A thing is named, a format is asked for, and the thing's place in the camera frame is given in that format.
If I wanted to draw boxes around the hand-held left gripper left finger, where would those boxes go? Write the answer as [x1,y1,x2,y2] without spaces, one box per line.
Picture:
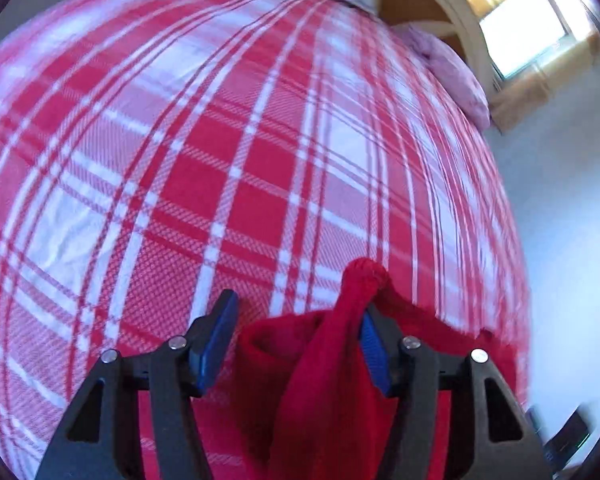
[35,289,241,480]

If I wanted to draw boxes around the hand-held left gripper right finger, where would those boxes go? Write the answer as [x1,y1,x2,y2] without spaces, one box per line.
[360,305,553,480]

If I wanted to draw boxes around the red knit sweater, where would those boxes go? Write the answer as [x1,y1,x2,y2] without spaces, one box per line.
[235,257,501,480]

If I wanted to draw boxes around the red white plaid bedspread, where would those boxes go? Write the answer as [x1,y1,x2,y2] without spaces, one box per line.
[0,0,531,480]

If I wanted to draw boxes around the dark flat object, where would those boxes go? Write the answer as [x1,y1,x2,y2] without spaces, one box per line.
[527,405,592,466]

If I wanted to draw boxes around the pink floral pillow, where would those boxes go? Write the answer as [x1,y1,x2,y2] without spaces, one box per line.
[395,25,491,128]

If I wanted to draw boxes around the beige patterned curtain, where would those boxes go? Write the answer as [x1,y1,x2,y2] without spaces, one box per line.
[490,35,600,133]

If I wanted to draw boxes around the window behind headboard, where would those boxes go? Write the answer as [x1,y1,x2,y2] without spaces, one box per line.
[480,0,596,81]

